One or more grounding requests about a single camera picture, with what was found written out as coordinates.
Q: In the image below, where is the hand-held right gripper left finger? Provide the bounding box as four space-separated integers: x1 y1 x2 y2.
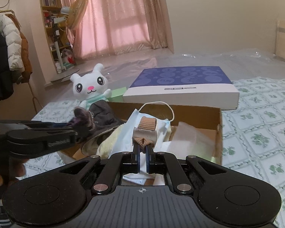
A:
55 144 141 194

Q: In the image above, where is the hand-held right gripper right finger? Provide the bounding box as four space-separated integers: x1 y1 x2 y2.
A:
145 144 231 194

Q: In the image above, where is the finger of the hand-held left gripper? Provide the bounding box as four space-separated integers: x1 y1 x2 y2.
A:
0 121 74 131
6 127 78 140

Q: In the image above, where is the blue face mask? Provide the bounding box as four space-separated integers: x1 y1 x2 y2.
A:
110 101 176 158

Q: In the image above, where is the yellow towel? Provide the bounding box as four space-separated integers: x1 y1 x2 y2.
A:
82 121 172 159

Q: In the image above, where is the purple knitted sock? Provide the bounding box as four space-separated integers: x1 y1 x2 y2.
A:
72 107 97 144

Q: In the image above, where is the dark grey cap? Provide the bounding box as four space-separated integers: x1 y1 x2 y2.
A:
88 101 125 145

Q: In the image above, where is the brown cardboard box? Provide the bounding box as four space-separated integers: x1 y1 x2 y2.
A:
58 101 223 169

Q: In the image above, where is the brown jacket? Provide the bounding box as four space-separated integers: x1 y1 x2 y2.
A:
6 14 33 84

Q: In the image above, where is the white plush rabbit toy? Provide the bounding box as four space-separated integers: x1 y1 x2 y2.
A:
70 63 112 111

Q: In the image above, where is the small green box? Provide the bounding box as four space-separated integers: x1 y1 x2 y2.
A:
110 87 128 103

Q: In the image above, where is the black puffer jacket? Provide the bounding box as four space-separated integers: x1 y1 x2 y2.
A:
0 17 14 104

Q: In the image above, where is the white puffer jacket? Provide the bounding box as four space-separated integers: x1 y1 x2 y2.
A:
0 14 24 73

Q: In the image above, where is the blue and white flat box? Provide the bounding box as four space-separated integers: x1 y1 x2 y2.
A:
122 66 240 110

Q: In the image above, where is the floral checked tablecloth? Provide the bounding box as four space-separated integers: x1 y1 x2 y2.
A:
21 76 285 221

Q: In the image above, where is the gold clothes rack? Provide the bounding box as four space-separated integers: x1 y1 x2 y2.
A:
0 9 42 111

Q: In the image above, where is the standing fan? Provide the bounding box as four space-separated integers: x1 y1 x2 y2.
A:
51 0 89 82

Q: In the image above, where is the wooden bookshelf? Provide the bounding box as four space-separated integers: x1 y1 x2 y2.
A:
39 0 74 74

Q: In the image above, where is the pink curtain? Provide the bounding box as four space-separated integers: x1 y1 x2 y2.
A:
58 0 175 61

